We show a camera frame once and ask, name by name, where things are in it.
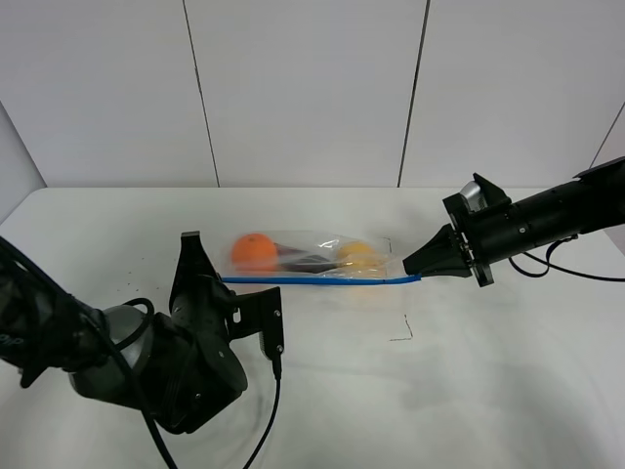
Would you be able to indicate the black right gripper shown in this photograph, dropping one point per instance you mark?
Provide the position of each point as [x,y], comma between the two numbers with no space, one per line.
[452,252]

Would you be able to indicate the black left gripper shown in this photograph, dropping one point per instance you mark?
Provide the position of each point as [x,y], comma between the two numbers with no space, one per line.
[198,301]

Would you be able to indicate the clear zip bag blue seal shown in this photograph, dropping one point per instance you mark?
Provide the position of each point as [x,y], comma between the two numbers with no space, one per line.
[392,273]

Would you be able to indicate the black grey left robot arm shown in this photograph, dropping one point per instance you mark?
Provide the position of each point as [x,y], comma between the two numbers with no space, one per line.
[177,369]

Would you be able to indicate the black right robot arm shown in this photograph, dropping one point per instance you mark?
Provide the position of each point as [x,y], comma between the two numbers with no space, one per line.
[487,226]

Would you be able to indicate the orange fruit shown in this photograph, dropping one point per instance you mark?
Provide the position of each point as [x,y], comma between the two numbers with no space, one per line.
[254,253]

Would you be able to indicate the yellow pear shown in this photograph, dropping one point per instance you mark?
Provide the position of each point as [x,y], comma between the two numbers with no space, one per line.
[358,255]

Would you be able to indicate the purple eggplant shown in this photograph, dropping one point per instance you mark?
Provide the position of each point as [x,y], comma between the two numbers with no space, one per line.
[305,259]

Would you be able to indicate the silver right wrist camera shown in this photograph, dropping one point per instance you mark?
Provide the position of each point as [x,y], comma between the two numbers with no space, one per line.
[481,194]

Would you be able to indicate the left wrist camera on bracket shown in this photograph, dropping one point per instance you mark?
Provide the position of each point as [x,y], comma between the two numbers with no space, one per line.
[258,313]

